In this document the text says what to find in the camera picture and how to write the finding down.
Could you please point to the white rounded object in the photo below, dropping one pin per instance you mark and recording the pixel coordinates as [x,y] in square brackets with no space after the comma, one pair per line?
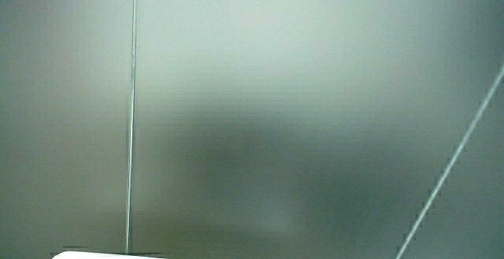
[102,256]

